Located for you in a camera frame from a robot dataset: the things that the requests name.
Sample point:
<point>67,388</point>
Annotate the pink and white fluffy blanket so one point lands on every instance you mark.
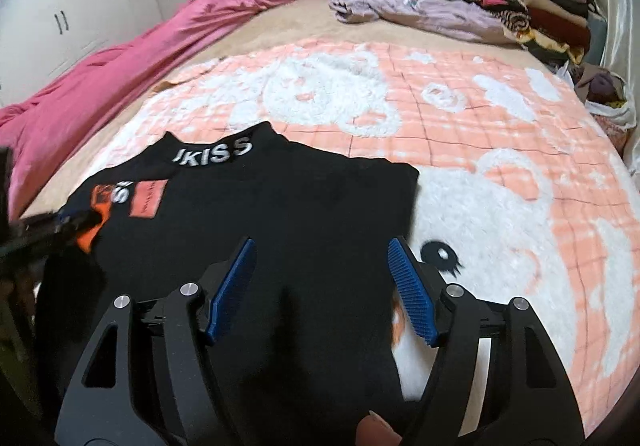
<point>500,126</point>

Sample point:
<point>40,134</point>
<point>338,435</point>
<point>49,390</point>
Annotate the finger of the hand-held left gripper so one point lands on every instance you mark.
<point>60,225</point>

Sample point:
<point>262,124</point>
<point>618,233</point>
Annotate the lilac garment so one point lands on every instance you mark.
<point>425,8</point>

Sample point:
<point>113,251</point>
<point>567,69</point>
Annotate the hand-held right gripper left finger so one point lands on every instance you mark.
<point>231,286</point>

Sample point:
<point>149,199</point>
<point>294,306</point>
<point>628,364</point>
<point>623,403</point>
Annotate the white shiny curtain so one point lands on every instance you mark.
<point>617,26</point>

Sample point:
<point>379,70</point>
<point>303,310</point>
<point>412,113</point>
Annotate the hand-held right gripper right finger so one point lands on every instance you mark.
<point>411,286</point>

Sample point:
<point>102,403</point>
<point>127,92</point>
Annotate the beige bed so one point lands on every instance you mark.
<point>280,21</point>

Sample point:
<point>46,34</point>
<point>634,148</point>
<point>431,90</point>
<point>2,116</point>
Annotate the person's right hand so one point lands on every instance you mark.
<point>376,431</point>

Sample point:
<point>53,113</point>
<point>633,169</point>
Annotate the pink quilt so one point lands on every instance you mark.
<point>125,76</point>

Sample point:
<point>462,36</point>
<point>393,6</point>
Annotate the bag of clothes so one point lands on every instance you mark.
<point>602,86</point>

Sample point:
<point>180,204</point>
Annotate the black shirt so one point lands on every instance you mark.
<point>300,226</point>

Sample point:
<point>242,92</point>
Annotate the pile of folded clothes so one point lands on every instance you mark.
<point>545,6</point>

